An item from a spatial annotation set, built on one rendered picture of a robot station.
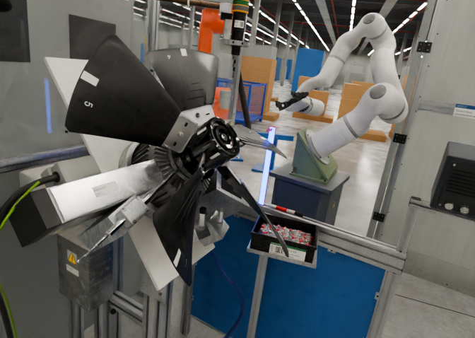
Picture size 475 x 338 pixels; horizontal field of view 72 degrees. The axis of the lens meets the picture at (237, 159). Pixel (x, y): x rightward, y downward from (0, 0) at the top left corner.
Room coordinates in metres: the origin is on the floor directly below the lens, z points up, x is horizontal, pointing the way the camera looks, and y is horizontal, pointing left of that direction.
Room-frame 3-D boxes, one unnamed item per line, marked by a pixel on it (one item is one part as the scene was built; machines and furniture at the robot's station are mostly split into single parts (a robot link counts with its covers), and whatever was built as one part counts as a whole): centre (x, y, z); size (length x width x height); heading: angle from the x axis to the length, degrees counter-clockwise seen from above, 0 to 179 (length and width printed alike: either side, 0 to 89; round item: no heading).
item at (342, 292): (1.20, -0.21, 0.45); 0.82 x 0.02 x 0.66; 62
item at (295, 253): (1.02, -0.20, 0.85); 0.22 x 0.17 x 0.07; 77
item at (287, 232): (1.02, -0.20, 0.84); 0.19 x 0.14 x 0.05; 77
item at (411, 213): (1.01, -0.60, 0.96); 0.03 x 0.03 x 0.20; 62
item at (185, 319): (1.40, 0.17, 0.39); 0.04 x 0.04 x 0.78; 62
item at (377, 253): (1.20, -0.21, 0.82); 0.90 x 0.04 x 0.08; 62
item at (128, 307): (0.91, 0.30, 0.56); 0.19 x 0.04 x 0.04; 62
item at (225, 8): (0.93, 0.05, 1.50); 0.09 x 0.07 x 0.10; 97
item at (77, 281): (0.89, 0.44, 0.73); 0.15 x 0.09 x 0.22; 62
